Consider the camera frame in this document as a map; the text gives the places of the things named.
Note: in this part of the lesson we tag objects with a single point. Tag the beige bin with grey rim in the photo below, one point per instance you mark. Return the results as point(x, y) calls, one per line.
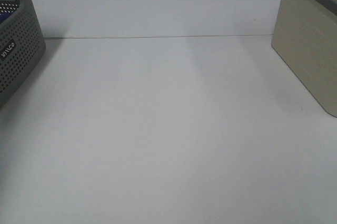
point(305, 38)

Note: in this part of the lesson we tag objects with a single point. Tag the grey perforated plastic basket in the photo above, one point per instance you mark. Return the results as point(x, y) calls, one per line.
point(22, 45)

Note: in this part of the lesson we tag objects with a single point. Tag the blue towel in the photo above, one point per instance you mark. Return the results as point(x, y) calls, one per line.
point(4, 16)

